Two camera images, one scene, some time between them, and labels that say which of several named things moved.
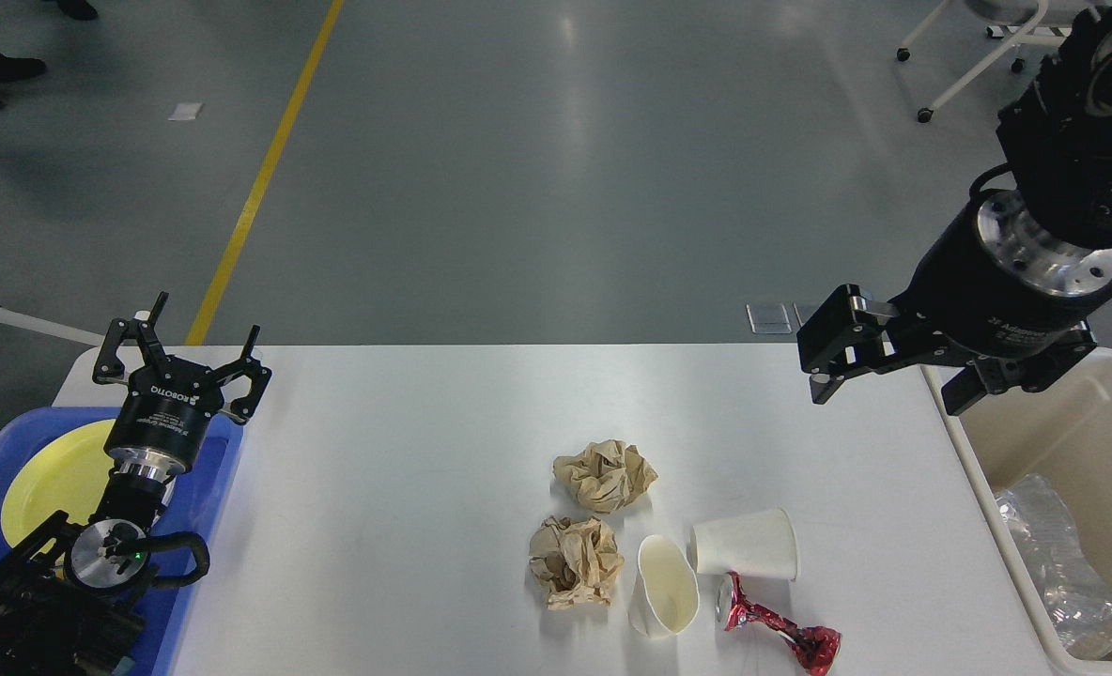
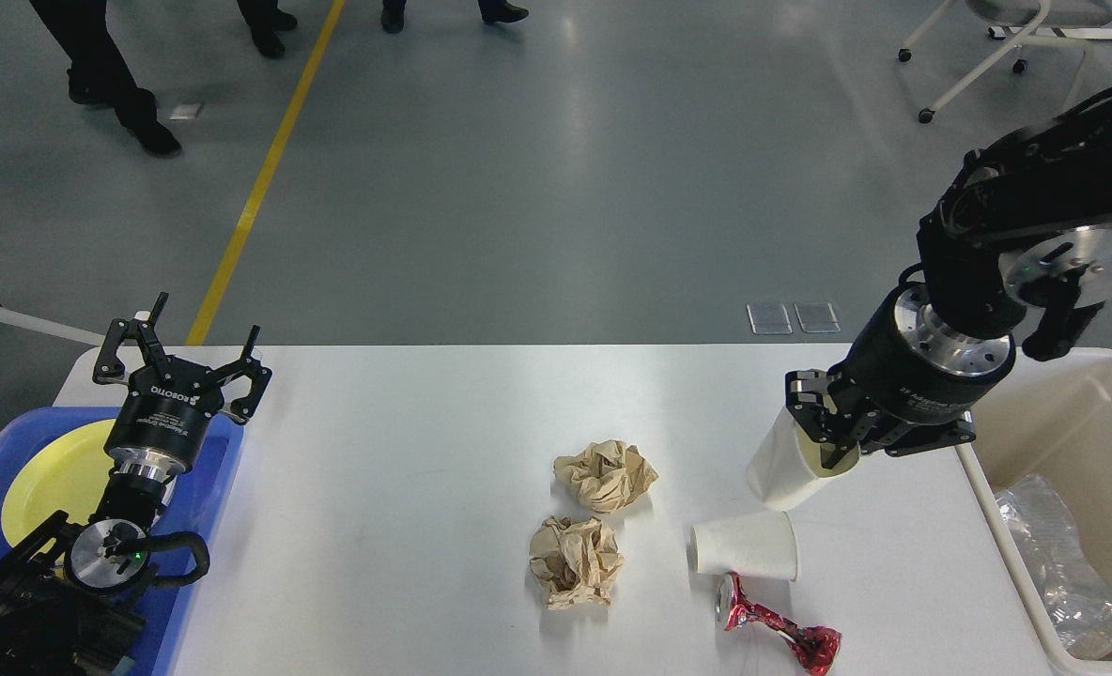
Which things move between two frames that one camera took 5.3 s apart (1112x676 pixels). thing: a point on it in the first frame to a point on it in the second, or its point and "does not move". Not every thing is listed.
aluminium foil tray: [1084, 611] does not move
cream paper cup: [665, 598] to [787, 464]
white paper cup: [761, 544] does not move
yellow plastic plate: [66, 470] does not move
